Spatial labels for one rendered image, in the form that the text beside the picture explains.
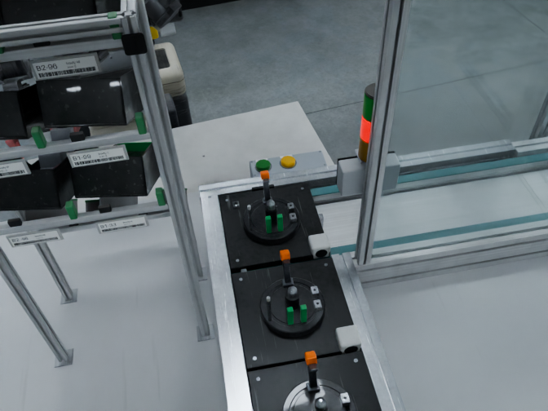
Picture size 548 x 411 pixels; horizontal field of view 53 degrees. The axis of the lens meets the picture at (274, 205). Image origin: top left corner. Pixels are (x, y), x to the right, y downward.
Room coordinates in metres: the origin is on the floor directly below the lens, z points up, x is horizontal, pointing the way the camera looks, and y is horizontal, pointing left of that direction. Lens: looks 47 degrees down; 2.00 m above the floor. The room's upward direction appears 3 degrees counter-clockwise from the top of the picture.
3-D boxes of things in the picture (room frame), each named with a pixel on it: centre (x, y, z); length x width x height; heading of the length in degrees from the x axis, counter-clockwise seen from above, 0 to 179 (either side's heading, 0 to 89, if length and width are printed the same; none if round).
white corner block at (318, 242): (0.82, -0.10, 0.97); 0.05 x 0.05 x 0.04; 8
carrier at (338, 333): (0.65, -0.03, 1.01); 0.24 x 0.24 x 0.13; 8
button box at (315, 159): (1.13, -0.04, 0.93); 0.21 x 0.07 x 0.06; 98
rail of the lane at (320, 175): (1.09, -0.24, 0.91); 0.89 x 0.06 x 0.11; 98
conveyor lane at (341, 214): (0.92, -0.29, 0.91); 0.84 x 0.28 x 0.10; 98
